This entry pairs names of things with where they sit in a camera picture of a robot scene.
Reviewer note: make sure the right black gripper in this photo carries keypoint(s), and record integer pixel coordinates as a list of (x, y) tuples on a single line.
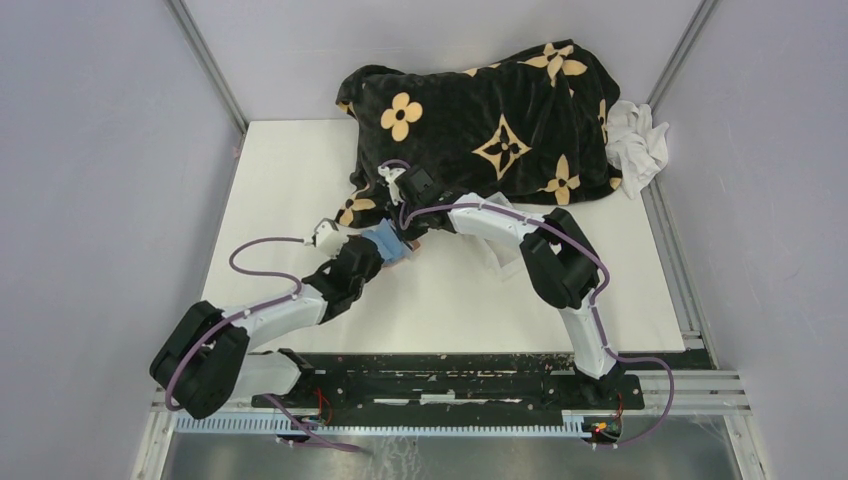
[(410, 234)]

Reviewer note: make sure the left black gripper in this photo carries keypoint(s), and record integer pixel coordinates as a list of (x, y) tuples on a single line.
[(375, 266)]

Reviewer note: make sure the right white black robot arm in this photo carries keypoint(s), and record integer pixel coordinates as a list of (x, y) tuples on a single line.
[(563, 267)]

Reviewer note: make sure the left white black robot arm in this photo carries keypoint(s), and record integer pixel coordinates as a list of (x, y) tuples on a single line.
[(205, 360)]

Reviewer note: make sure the white plastic card tray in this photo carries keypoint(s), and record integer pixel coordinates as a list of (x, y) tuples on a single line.
[(503, 258)]

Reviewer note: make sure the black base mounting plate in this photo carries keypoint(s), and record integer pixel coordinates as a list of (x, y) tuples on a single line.
[(454, 390)]

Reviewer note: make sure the black floral plush blanket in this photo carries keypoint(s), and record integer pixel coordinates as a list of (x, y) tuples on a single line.
[(531, 126)]

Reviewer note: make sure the white crumpled cloth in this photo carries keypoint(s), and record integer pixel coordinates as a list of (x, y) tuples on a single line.
[(636, 146)]

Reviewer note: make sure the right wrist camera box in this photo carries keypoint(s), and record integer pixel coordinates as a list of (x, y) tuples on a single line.
[(390, 175)]

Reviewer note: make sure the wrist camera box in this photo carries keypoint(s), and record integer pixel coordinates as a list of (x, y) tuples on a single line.
[(328, 238), (390, 175)]

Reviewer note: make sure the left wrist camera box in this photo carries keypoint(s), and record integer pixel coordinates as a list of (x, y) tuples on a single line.
[(328, 238)]

